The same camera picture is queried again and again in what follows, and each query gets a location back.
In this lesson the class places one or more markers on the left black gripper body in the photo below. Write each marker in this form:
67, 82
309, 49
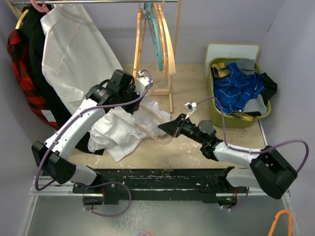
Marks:
128, 96

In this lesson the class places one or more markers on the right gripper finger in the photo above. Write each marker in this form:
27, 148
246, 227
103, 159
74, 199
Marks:
174, 124
170, 132

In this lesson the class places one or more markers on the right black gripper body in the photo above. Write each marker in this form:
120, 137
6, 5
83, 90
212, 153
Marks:
189, 130

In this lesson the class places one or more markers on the light wooden hanger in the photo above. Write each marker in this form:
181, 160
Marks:
147, 119

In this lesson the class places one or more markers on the white shirt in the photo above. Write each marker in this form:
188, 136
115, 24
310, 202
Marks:
75, 56
116, 133

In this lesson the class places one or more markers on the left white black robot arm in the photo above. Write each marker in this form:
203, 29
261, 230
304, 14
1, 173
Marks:
121, 90

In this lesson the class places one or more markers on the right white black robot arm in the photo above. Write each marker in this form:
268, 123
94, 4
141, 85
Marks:
264, 169

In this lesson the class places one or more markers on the blue shirt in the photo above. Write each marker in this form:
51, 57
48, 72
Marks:
234, 90

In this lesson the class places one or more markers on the hanging white shirt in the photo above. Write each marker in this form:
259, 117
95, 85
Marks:
75, 56

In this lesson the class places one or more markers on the wooden hanger rightmost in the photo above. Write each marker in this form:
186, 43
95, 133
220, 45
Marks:
171, 65

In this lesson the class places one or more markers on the hanging black shirt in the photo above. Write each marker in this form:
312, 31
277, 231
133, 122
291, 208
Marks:
33, 34

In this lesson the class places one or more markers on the wooden hanger leftmost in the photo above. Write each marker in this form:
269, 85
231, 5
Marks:
140, 34

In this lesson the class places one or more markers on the teal hanger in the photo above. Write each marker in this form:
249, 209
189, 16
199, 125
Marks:
154, 31

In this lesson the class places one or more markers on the wooden hanger middle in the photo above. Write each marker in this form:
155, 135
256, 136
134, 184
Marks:
161, 38

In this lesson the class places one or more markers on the pink hanger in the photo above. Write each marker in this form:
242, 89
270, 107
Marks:
40, 7

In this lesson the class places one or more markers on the red black plaid shirt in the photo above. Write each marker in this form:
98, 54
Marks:
18, 49

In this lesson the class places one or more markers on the yellow hanger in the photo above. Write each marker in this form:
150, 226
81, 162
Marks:
20, 20

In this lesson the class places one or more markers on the olive green laundry basket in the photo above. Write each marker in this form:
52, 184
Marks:
253, 111

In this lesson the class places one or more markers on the yellow black cloth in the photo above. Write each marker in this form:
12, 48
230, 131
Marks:
219, 70

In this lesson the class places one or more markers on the white board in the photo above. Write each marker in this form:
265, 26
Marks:
225, 50

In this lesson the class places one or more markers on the grey cloth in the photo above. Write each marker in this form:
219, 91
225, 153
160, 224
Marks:
246, 64

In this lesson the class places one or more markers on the black cloth in basket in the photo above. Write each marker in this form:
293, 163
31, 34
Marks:
266, 87

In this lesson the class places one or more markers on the wooden clothes rack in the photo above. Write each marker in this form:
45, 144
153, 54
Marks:
156, 92

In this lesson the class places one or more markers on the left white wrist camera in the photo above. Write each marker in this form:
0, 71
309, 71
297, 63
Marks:
142, 83

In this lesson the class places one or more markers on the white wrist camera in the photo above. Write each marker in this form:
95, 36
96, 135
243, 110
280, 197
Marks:
142, 83
191, 108

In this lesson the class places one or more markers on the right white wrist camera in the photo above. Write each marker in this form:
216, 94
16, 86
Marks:
191, 108

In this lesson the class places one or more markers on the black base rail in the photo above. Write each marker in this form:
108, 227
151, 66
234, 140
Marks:
161, 185

